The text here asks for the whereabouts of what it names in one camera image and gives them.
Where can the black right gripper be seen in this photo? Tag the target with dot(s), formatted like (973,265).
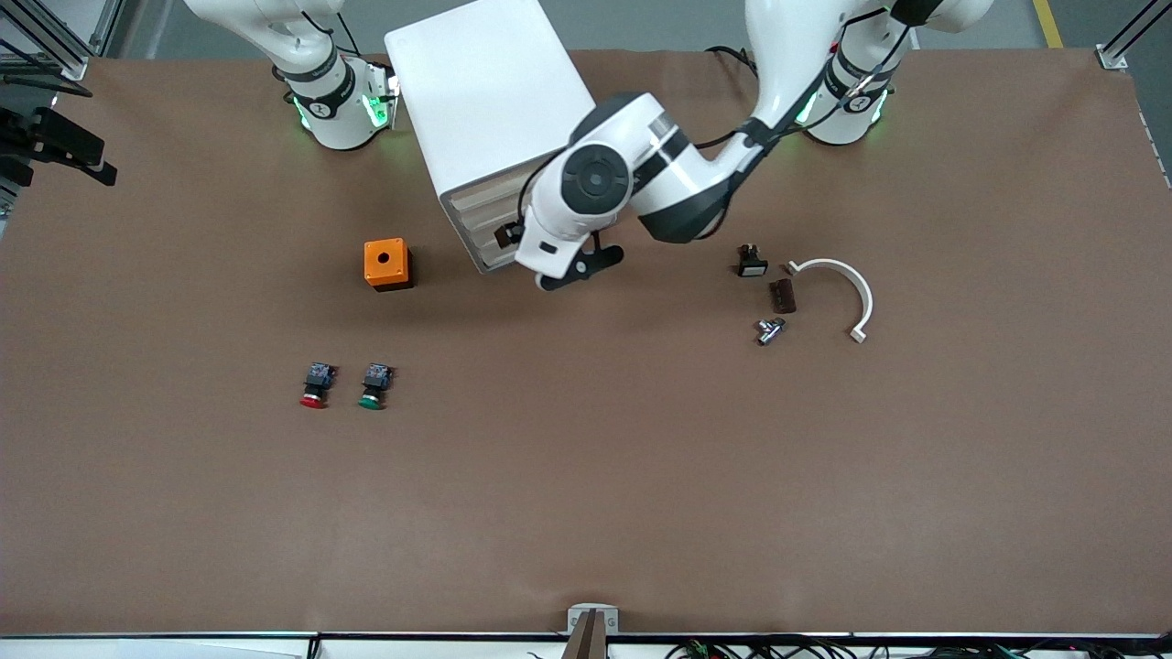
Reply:
(57,139)

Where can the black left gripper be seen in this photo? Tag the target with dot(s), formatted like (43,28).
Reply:
(509,235)

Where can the red mushroom push button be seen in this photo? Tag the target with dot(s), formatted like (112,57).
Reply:
(317,380)

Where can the aluminium frame profile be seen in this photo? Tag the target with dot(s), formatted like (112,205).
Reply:
(55,37)
(1112,57)

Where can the grey metal mounting bracket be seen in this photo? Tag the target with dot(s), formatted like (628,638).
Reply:
(592,631)

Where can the white plastic drawer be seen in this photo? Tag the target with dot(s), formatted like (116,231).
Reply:
(481,238)
(485,190)
(490,213)
(490,256)

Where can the white drawer cabinet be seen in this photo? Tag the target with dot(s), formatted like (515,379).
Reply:
(476,91)

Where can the silver metal fitting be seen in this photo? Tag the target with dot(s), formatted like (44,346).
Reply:
(771,330)

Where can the orange box with hole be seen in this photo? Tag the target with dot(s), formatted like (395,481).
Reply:
(385,261)

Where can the black switch with white face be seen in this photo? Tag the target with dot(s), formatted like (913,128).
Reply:
(753,264)

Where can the brown terminal block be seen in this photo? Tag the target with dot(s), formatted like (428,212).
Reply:
(786,297)

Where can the green mushroom push button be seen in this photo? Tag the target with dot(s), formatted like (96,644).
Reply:
(374,381)

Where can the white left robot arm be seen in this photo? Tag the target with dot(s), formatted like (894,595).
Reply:
(595,174)

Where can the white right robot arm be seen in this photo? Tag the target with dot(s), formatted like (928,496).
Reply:
(334,119)

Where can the white curved bracket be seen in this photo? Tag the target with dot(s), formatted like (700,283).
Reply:
(856,279)

